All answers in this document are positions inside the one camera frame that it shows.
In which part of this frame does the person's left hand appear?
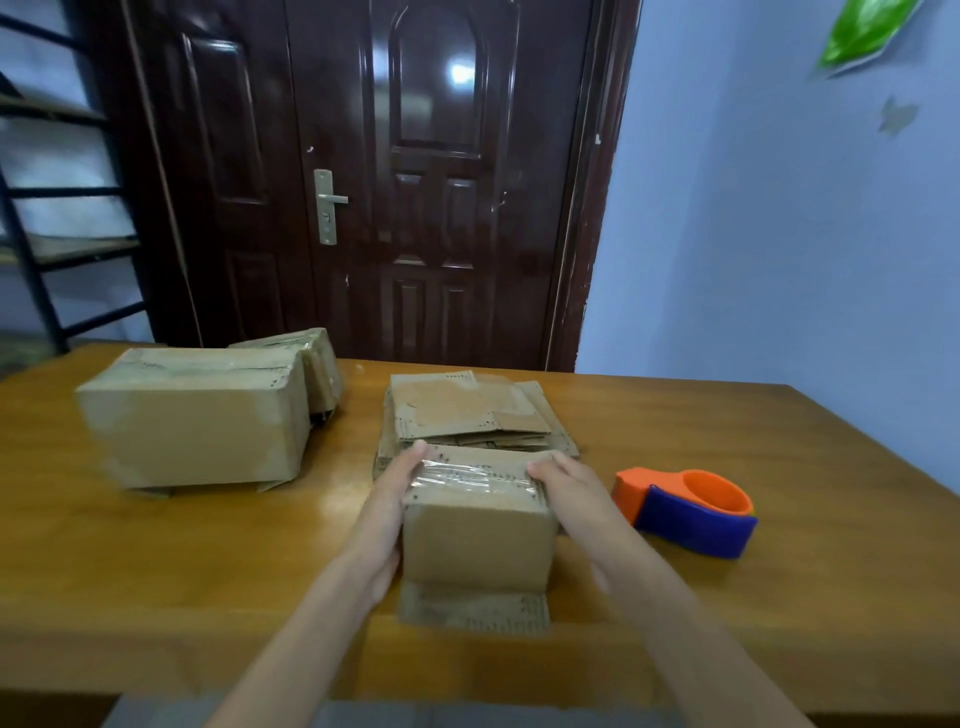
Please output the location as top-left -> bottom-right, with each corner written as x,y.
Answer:
339,439 -> 429,608

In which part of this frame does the person's right hand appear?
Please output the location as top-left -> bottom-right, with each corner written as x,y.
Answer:
526,450 -> 639,595

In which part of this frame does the small taped cardboard box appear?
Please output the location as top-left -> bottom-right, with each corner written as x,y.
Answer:
397,444 -> 560,637

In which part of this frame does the person's right forearm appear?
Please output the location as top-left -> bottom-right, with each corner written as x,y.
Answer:
609,551 -> 815,728

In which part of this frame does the person's left forearm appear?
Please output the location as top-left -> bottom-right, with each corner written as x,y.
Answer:
204,555 -> 376,728

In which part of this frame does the stack of flattened cardboard boxes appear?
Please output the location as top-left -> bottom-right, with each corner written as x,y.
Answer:
372,370 -> 580,481

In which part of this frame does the medium taped cardboard box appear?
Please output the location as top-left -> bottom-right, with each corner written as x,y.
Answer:
228,327 -> 345,421

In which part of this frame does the orange and blue tape dispenser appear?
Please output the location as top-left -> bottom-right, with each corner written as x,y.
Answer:
611,467 -> 759,560

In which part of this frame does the large cardboard box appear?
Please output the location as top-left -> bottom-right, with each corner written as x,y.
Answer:
75,347 -> 312,498

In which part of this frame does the dark brown door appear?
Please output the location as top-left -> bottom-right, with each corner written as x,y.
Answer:
120,0 -> 642,372

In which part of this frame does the black metal shelf rack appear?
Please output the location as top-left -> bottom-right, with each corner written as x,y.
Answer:
0,11 -> 150,356

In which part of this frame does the metal door handle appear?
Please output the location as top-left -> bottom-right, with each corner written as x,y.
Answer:
313,168 -> 350,247

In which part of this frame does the green leaf wall sticker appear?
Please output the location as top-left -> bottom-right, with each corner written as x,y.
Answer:
816,0 -> 925,76

